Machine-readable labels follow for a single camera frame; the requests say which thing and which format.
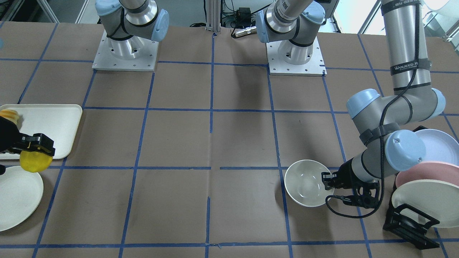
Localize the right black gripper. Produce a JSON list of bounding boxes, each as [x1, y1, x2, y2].
[[0, 116, 56, 157]]

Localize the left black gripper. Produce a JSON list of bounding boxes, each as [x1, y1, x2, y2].
[[321, 159, 380, 197]]

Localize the yellow lemon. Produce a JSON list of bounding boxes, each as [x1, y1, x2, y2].
[[19, 151, 53, 173]]

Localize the cream bowl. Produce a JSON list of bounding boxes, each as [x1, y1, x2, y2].
[[284, 159, 334, 207]]

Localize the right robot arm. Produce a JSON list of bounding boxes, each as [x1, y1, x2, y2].
[[1, 0, 170, 160]]

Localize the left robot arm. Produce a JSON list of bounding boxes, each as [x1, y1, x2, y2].
[[322, 0, 446, 190]]

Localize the cream rectangular tray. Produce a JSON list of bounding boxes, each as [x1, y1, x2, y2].
[[1, 104, 82, 159]]

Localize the sliced yellow bread loaf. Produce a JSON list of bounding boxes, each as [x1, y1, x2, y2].
[[0, 109, 20, 126]]

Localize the cream round plate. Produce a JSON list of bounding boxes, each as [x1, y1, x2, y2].
[[0, 166, 44, 231]]

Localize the black dish rack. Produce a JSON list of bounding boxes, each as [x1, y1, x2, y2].
[[383, 125, 440, 250]]

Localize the pink plate in rack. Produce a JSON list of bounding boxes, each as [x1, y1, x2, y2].
[[395, 161, 459, 187]]

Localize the cream plate in rack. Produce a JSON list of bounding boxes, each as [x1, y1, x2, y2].
[[391, 180, 459, 228]]

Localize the light blue plate in rack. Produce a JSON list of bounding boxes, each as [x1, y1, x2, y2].
[[415, 129, 459, 166]]

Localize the silver cylinder connector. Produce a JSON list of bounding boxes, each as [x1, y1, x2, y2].
[[231, 26, 257, 39]]

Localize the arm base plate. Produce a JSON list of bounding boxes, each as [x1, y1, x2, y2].
[[265, 38, 327, 76], [92, 31, 159, 72]]

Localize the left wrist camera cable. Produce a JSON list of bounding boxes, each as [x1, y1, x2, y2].
[[325, 0, 422, 219]]

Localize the aluminium frame post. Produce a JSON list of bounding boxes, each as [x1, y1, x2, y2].
[[204, 0, 222, 34]]

